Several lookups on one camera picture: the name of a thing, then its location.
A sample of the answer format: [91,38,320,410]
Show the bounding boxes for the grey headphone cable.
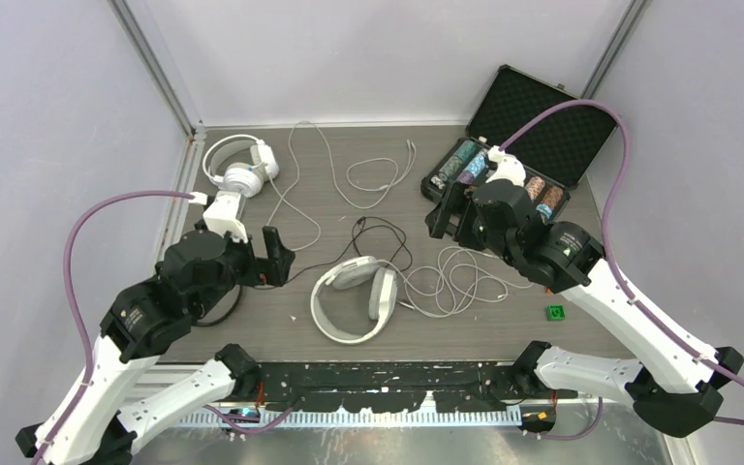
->
[397,245,535,320]

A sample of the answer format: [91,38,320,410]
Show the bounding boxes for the large white grey headphones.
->
[310,256,398,346]

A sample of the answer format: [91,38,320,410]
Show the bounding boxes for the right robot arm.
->
[424,180,744,438]

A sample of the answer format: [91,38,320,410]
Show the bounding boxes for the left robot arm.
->
[15,226,295,464]

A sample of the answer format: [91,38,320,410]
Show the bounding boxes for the black headphones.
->
[194,286,244,328]

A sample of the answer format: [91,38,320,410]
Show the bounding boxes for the small white headphones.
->
[201,134,280,198]

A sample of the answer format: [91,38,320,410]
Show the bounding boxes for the black poker chip case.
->
[419,65,617,219]

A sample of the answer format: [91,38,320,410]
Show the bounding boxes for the green lego brick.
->
[546,305,566,322]

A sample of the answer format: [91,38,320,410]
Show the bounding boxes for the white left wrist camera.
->
[202,191,249,243]

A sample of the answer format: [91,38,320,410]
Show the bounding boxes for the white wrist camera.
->
[485,146,527,187]
[202,191,249,243]

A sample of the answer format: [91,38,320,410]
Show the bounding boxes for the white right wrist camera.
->
[485,146,527,187]

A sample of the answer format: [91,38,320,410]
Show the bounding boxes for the black headphone cable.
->
[243,216,414,292]

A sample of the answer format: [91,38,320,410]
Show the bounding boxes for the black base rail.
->
[224,361,555,414]

